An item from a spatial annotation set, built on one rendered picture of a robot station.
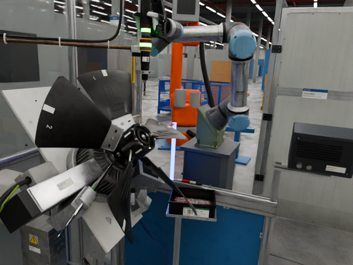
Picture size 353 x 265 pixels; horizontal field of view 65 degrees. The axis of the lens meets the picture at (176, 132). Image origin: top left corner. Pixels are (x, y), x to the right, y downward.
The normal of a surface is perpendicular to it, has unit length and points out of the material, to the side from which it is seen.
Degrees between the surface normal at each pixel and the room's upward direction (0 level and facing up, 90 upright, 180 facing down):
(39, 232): 90
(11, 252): 90
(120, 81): 44
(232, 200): 90
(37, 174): 50
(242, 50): 105
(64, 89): 69
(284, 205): 90
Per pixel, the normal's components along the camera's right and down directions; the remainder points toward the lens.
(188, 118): 0.04, 0.25
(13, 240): 0.93, 0.14
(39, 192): 0.75, -0.52
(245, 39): -0.04, 0.49
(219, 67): -0.43, 0.20
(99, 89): 0.26, -0.38
